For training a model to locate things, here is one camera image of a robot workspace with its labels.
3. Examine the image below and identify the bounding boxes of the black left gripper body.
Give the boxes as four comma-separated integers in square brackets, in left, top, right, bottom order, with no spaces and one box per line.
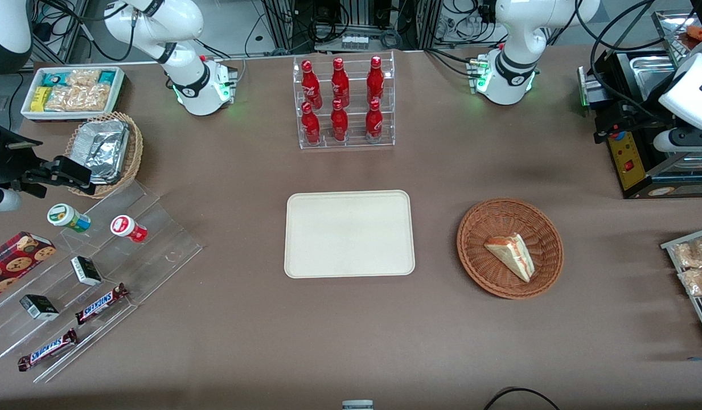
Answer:
[594,104,674,143]

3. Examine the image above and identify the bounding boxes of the large clear cracker bag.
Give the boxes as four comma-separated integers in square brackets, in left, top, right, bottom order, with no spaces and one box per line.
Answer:
[45,84,111,112]

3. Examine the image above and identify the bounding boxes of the small clear cracker bag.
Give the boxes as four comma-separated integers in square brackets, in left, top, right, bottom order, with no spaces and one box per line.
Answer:
[66,69,101,88]

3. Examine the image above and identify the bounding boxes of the white rectangular snack bin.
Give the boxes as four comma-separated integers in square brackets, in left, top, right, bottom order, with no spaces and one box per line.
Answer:
[20,66,126,122]

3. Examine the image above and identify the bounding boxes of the black hot food display case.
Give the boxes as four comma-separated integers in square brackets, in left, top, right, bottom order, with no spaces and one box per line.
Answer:
[577,9,702,200]

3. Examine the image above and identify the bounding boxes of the red soda bottle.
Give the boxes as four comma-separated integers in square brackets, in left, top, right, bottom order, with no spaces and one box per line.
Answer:
[330,99,350,142]
[365,97,384,142]
[301,102,322,145]
[366,55,385,104]
[301,60,323,109]
[331,57,351,108]

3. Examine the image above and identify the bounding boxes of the green lid white cup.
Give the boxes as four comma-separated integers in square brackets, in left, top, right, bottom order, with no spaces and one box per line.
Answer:
[47,203,92,233]

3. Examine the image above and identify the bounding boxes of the black floor cable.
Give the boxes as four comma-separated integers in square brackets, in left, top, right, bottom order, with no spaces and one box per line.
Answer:
[483,387,563,410]

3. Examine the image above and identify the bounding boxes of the small black carton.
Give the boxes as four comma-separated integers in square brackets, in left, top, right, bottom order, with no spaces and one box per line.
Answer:
[19,294,60,321]
[70,256,103,286]

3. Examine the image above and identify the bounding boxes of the beige rectangular serving tray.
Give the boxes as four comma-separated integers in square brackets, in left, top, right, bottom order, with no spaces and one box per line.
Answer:
[284,190,416,279]

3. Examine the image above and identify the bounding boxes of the oval light wicker basket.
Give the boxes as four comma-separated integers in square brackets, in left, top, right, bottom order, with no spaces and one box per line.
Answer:
[65,112,144,199]

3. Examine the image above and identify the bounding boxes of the clear bag of pastries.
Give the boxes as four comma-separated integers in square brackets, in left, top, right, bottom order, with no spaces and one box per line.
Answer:
[671,235,702,269]
[678,267,702,297]

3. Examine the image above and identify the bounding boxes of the snickers chocolate bar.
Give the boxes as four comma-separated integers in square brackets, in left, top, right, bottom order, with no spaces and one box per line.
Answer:
[17,328,79,372]
[75,282,130,326]

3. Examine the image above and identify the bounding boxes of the red cookie box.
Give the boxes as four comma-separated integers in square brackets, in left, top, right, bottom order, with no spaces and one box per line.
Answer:
[0,231,57,303]

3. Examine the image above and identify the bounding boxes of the clear acrylic stepped shelf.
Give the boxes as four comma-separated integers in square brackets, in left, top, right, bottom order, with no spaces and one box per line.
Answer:
[0,179,204,384]

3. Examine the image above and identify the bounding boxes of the aluminium foil container stack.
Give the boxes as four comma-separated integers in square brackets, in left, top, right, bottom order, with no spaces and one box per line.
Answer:
[82,119,130,184]

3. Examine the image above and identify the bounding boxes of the clear acrylic bottle rack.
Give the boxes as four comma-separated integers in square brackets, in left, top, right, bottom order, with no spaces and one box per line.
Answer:
[292,51,396,150]

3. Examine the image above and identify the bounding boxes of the red lid white cup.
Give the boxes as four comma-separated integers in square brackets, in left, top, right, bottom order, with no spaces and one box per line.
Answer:
[110,215,149,244]

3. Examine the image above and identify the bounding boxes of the round brown wicker basket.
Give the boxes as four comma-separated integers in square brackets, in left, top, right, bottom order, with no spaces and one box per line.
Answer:
[457,198,565,301]

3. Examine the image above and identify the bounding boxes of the triangular sandwich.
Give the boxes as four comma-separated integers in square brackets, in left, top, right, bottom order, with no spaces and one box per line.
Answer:
[484,233,536,284]

